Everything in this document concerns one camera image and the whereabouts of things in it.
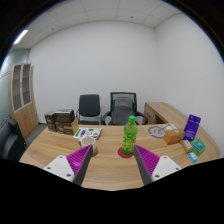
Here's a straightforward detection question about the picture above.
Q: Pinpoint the green flat box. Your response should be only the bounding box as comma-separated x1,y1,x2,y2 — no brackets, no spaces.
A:
190,137,207,157

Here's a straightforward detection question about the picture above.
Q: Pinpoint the round red coaster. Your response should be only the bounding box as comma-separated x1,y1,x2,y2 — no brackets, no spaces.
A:
117,146,136,159

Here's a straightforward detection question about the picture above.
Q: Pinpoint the purple package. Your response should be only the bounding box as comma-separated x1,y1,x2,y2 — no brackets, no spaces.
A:
182,114,202,142

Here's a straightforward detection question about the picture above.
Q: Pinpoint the ceiling light panel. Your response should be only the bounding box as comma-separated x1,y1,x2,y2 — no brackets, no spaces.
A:
12,29,29,46

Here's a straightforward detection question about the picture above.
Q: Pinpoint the dark brown carton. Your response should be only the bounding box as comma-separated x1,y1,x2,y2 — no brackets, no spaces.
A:
44,110,58,132

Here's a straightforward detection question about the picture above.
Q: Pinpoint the black mesh office chair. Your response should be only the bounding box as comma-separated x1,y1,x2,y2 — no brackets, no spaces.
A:
101,91,149,126

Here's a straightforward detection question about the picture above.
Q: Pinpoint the orange-brown box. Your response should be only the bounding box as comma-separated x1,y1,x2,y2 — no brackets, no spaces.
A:
163,128,186,146

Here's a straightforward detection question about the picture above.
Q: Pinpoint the printed sticker sheet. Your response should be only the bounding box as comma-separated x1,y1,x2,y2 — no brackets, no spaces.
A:
72,126,104,140

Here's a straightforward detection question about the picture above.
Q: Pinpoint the green drink bottle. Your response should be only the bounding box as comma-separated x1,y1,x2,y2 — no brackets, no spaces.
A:
121,115,139,155

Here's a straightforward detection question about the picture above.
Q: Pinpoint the wooden shelf cabinet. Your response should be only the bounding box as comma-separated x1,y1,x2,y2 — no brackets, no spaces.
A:
8,63,39,139

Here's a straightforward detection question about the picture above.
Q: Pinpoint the wooden side desk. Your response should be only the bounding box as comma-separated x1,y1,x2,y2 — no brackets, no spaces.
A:
142,101,191,129

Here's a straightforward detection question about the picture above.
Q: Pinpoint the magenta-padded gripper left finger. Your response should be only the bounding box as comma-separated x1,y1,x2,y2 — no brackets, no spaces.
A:
43,144,94,186

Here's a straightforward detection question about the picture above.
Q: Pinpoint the grey backpack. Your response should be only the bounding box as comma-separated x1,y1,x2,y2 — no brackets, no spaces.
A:
112,96,135,126

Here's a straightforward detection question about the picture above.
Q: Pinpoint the black armchair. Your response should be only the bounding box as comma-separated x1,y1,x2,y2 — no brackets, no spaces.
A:
0,119,27,161

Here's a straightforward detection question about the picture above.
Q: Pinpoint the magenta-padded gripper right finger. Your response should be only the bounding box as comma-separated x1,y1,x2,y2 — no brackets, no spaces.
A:
133,144,184,185

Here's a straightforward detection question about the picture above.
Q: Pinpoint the brown cardboard box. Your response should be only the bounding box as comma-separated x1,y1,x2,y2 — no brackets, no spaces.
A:
54,118,80,136

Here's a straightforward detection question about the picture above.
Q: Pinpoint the white and brown cup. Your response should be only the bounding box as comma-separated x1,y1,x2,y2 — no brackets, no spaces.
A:
78,135,99,158

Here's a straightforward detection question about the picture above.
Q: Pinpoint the tan flat box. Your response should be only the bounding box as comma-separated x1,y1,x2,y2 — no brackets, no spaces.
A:
179,139,194,154

